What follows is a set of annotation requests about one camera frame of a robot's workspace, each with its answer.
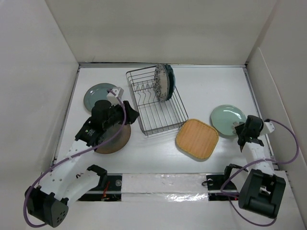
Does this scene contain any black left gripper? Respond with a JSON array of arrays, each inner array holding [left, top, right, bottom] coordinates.
[[104, 100, 138, 130]]

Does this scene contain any light green flower plate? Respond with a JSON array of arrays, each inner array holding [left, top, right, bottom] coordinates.
[[211, 104, 247, 136]]

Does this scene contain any brown speckled round plate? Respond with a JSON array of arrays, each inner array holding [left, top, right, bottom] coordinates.
[[94, 124, 131, 154]]

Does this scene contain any grey-blue round plate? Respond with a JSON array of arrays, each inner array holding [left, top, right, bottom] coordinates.
[[83, 83, 116, 112]]

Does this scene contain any blue floral white plate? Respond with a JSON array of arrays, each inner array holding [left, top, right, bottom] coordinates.
[[153, 64, 169, 102]]

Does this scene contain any orange woven square plate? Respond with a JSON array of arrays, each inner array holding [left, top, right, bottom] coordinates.
[[175, 119, 219, 160]]

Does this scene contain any teal scalloped plate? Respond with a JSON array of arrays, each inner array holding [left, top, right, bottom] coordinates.
[[164, 64, 176, 101]]

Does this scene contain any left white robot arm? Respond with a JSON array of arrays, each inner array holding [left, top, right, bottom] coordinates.
[[23, 100, 140, 228]]

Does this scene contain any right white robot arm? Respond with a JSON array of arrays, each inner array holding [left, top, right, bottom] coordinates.
[[221, 115, 286, 219]]

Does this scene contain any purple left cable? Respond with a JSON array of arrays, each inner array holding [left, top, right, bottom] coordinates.
[[23, 89, 128, 228]]

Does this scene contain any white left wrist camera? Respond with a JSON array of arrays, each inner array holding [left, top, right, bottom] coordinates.
[[107, 87, 124, 104]]

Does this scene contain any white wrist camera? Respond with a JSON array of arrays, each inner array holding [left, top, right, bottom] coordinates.
[[260, 119, 275, 136], [107, 87, 124, 104]]

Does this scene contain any grey wire dish rack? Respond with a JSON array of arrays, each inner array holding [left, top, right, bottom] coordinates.
[[126, 66, 189, 136]]

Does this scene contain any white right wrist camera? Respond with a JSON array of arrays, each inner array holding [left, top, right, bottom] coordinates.
[[260, 119, 275, 136]]

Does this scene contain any foil-taped front rail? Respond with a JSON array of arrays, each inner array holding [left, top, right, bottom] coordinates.
[[83, 172, 229, 203]]

